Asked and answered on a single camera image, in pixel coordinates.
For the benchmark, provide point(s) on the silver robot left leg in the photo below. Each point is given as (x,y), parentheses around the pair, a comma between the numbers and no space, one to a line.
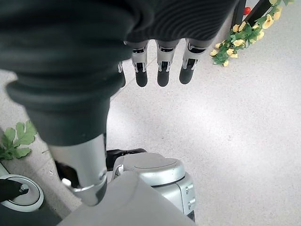
(20,195)

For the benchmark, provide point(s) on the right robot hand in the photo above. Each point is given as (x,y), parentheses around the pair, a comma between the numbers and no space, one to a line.
(70,58)

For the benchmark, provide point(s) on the silver robot leg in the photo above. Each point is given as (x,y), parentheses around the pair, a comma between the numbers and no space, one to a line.
(150,188)
(20,195)

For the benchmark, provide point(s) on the green fern leaf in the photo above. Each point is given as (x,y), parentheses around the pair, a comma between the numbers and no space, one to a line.
(17,141)

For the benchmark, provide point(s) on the red round object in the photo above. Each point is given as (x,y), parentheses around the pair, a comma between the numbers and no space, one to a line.
(247,10)

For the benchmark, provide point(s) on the black frame post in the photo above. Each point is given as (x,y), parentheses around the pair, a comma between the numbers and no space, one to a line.
(256,8)

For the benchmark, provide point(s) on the silver robot right leg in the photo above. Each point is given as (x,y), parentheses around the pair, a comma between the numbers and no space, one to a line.
(150,188)

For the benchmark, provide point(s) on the yellow flower garland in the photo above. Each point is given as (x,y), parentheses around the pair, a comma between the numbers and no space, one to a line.
(247,33)

